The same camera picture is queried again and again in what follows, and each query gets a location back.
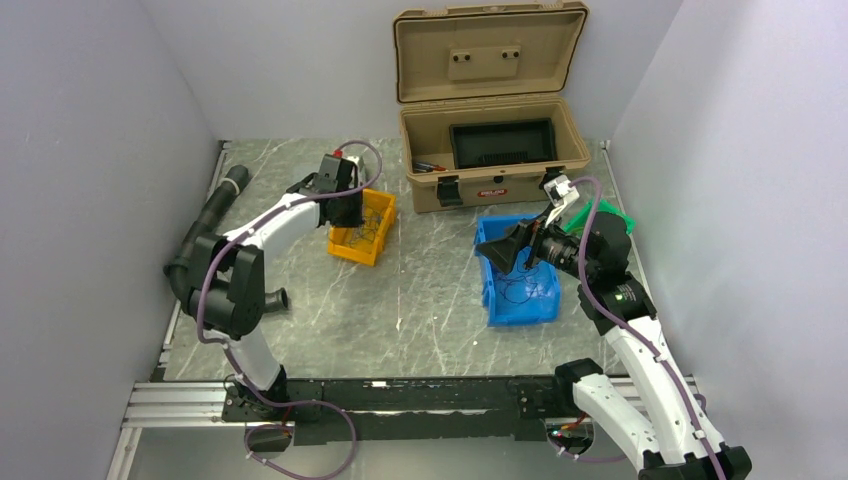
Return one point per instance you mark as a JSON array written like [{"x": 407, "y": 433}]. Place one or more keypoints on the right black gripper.
[{"x": 528, "y": 240}]

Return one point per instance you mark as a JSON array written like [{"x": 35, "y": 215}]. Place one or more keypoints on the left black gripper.
[{"x": 346, "y": 210}]

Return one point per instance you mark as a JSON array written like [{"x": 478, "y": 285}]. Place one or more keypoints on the green plastic bin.
[{"x": 577, "y": 223}]

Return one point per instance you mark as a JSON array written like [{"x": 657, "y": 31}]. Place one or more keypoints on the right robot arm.
[{"x": 670, "y": 436}]

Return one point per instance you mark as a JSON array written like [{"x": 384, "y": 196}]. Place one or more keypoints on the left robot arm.
[{"x": 227, "y": 295}]

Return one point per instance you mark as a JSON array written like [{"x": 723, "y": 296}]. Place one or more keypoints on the orange plastic bin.
[{"x": 364, "y": 244}]

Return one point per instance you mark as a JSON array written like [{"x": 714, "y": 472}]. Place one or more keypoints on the blue plastic bin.
[{"x": 522, "y": 297}]

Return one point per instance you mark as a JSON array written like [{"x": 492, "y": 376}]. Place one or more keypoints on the black toolbox tray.
[{"x": 503, "y": 143}]

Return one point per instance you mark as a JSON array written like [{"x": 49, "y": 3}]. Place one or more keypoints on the tan plastic toolbox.
[{"x": 479, "y": 64}]

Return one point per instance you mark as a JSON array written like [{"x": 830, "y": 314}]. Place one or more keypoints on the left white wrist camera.
[{"x": 360, "y": 175}]

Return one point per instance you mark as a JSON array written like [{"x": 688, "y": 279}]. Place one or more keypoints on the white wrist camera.
[
  {"x": 360, "y": 175},
  {"x": 562, "y": 194}
]

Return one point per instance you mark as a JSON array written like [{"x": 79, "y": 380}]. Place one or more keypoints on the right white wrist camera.
[{"x": 562, "y": 194}]

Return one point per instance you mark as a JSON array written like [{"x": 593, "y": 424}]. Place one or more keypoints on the red handled screwdriver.
[{"x": 424, "y": 167}]

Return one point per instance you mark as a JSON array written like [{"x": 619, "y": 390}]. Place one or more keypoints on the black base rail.
[{"x": 311, "y": 412}]

